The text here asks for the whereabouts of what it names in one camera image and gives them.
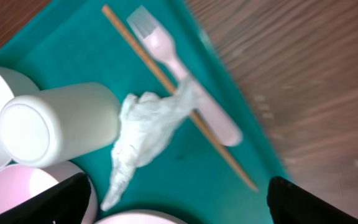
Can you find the white tissue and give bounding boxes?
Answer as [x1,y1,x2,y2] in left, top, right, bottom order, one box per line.
[100,77,199,211]

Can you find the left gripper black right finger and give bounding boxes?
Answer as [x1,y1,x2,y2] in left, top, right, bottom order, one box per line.
[267,176,358,224]

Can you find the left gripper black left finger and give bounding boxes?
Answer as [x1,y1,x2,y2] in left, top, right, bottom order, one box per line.
[0,172,91,224]

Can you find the teal serving tray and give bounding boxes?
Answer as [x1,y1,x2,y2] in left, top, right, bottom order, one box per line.
[0,1,285,223]

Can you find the white plastic fork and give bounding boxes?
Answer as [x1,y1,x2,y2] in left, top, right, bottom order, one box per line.
[127,6,243,146]

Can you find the wooden chopstick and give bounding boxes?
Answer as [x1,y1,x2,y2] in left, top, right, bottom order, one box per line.
[102,4,259,192]

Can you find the white round plate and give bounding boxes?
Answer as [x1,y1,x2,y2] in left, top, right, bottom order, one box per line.
[95,210,187,224]

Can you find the white cup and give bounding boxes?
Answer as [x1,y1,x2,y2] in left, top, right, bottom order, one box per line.
[0,82,120,167]

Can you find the pink bowl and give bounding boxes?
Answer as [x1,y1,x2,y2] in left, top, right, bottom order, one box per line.
[0,161,98,223]

